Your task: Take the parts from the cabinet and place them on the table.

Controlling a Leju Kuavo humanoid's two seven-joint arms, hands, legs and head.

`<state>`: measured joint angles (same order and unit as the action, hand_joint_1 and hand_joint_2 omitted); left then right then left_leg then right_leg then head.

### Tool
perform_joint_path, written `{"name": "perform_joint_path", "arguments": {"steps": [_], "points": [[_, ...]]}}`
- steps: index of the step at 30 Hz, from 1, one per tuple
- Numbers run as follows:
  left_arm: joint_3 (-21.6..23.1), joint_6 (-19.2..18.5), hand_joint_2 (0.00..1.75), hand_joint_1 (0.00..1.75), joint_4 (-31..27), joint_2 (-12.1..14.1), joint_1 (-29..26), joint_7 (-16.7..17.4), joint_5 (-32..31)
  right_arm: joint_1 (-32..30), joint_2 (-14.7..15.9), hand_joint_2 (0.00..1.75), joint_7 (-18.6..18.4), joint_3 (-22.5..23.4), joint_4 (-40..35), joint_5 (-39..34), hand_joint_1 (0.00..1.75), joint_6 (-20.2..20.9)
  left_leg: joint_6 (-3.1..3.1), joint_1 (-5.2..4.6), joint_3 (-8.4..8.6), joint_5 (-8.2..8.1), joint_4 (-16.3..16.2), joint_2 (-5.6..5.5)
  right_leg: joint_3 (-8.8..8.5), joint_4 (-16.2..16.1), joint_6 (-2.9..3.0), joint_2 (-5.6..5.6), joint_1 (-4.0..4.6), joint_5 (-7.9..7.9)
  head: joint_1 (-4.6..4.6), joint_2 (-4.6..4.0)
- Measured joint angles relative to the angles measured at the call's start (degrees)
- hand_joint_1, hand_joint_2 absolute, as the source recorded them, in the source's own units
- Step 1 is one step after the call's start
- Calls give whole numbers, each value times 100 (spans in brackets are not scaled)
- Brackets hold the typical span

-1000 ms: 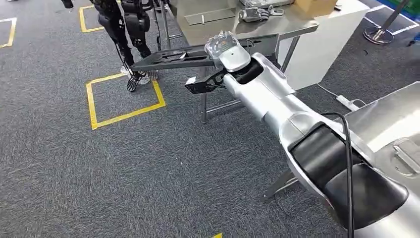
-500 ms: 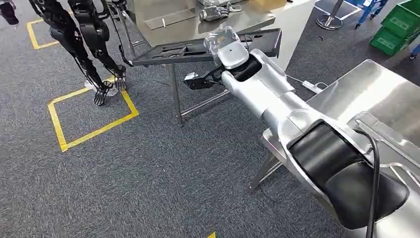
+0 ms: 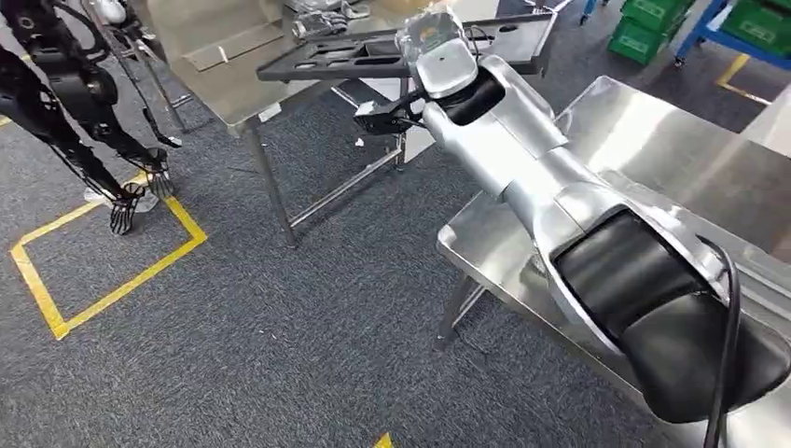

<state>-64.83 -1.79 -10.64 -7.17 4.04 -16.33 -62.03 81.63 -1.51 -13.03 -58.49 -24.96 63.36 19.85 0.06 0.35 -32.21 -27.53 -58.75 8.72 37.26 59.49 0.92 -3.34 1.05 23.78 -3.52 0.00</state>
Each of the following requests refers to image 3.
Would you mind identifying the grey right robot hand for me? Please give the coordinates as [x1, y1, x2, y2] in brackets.
[396, 12, 471, 58]

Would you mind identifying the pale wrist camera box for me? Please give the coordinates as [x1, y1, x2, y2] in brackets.
[414, 37, 480, 101]

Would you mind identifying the blue metal rack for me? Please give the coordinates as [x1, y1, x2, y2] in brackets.
[673, 0, 791, 72]

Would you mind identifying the black wrist bracket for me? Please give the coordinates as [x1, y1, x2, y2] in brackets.
[353, 93, 429, 136]

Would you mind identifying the black humanoid robot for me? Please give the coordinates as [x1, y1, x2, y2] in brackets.
[0, 0, 184, 237]

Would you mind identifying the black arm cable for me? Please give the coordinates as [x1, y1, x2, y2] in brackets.
[697, 233, 743, 448]

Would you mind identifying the green plastic crate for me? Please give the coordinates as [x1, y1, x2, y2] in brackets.
[606, 0, 695, 67]
[721, 0, 791, 56]

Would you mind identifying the transparent plastic wrap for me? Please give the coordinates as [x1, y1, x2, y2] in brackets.
[394, 6, 472, 58]

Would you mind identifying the shiny metal part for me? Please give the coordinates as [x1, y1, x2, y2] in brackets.
[290, 10, 351, 40]

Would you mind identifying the steel workbench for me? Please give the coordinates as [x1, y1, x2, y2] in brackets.
[434, 75, 791, 448]

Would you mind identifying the black parts tray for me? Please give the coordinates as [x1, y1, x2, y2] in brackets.
[256, 12, 559, 84]

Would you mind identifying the steel table with legs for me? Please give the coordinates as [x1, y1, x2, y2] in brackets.
[144, 0, 561, 250]

